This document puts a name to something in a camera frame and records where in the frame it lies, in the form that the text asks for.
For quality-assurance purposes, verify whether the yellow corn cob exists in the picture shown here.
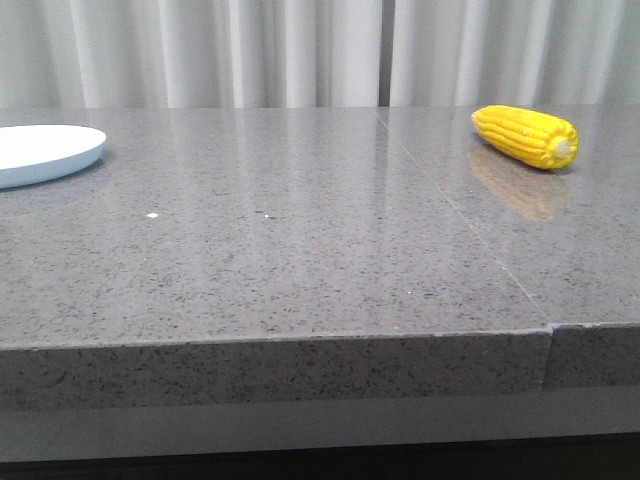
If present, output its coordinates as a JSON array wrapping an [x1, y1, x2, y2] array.
[[471, 105, 579, 170]]

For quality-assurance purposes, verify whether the white round plate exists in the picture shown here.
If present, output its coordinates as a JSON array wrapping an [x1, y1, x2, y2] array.
[[1, 124, 107, 189]]

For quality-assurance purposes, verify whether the grey pleated curtain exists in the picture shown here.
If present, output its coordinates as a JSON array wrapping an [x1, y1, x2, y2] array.
[[1, 1, 639, 108]]

